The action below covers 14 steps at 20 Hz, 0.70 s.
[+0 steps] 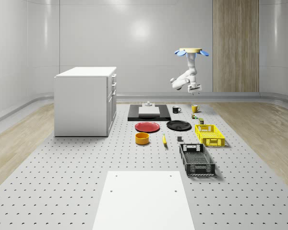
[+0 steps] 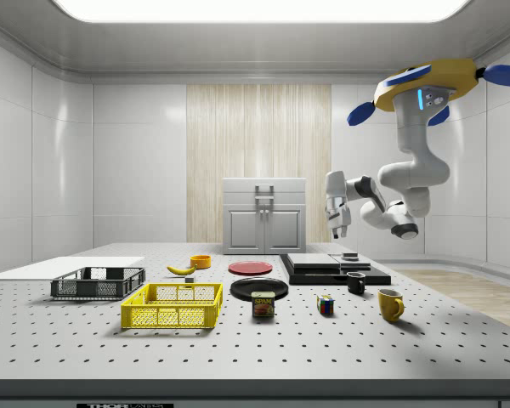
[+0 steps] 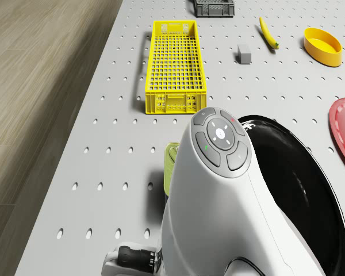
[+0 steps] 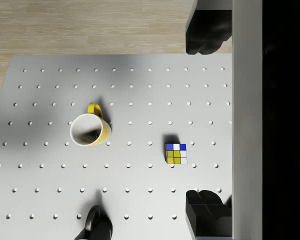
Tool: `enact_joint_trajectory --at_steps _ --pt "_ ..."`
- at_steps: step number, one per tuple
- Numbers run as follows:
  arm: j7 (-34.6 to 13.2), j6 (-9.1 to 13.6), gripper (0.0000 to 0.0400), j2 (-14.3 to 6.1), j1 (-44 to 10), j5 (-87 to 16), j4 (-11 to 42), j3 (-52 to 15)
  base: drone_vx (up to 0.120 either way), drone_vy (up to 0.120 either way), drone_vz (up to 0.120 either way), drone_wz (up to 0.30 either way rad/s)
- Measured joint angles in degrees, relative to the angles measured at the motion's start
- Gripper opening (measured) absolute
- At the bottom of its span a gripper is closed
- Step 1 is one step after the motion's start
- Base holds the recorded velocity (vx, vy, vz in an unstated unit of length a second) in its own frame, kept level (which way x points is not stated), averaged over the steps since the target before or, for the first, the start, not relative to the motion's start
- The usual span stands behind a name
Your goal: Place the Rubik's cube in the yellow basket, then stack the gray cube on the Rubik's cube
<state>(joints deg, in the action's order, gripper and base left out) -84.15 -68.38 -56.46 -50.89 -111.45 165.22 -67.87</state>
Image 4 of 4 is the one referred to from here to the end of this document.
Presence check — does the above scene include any black mug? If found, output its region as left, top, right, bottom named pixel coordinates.
left=74, top=204, right=114, bottom=240

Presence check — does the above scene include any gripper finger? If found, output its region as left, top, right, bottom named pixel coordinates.
left=185, top=189, right=233, bottom=238
left=185, top=9, right=233, bottom=55

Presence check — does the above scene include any yellow mug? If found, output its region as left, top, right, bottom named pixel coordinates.
left=69, top=102, right=113, bottom=147

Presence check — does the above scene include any puzzle cube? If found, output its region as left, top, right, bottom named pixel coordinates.
left=164, top=143, right=188, bottom=165

